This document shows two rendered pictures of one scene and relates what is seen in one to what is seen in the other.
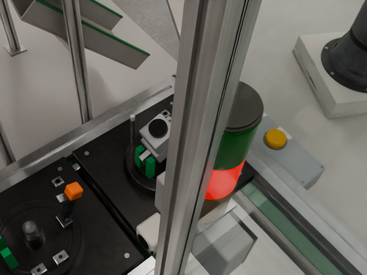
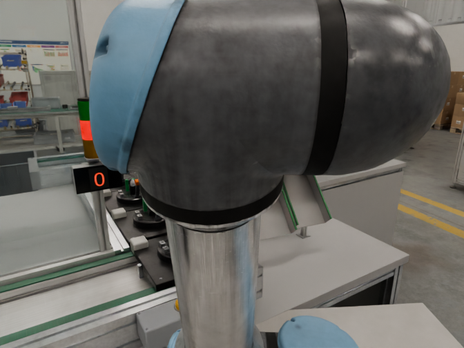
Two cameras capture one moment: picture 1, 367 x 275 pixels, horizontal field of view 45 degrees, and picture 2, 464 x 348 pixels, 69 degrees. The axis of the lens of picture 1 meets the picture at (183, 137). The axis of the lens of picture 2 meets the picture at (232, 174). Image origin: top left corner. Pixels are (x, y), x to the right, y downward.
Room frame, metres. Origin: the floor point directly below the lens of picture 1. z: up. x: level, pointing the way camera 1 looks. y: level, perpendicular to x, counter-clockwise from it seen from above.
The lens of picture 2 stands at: (0.82, -0.79, 1.50)
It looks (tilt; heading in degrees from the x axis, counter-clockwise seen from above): 18 degrees down; 106
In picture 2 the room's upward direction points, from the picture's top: straight up
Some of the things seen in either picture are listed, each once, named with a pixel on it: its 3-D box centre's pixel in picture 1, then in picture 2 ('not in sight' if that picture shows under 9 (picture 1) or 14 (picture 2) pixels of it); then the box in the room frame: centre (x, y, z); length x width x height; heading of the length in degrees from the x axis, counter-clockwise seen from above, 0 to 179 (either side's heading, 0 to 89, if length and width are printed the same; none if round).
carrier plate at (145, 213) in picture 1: (163, 165); (181, 253); (0.43, 0.03, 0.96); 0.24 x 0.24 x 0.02; 47
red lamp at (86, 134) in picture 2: not in sight; (91, 129); (0.22, -0.03, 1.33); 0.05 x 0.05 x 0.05
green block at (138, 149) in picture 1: (140, 156); not in sight; (0.41, 0.07, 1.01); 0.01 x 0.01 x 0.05; 47
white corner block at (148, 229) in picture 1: (154, 233); (139, 245); (0.29, 0.02, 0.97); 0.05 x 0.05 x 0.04; 47
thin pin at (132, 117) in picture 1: (132, 131); not in sight; (0.45, 0.09, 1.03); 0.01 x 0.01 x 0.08
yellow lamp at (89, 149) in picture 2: not in sight; (93, 147); (0.22, -0.03, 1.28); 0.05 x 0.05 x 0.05
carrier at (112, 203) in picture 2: not in sight; (132, 188); (0.06, 0.37, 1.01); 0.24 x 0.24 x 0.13; 47
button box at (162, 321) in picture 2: not in sight; (184, 315); (0.53, -0.18, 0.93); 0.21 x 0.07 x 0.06; 47
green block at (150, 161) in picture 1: (150, 167); not in sight; (0.39, 0.05, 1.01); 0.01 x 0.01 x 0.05; 47
